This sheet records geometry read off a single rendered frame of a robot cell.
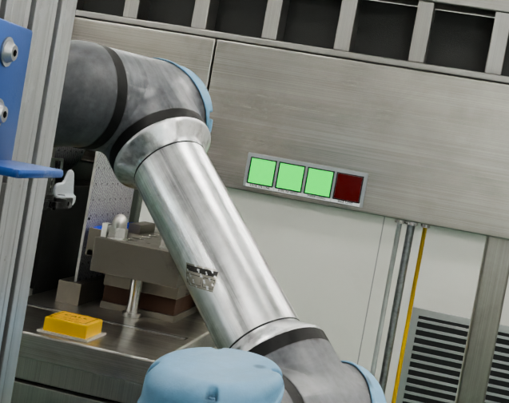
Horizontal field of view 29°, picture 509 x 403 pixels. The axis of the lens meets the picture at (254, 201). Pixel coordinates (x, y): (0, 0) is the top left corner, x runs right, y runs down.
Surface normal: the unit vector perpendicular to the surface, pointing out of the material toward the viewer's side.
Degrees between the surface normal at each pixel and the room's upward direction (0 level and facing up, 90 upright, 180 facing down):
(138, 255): 90
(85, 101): 97
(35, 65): 90
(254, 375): 8
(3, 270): 90
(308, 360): 46
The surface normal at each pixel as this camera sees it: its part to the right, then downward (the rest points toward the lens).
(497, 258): -0.21, 0.02
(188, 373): 0.08, -0.99
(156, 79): 0.55, -0.50
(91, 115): 0.44, 0.51
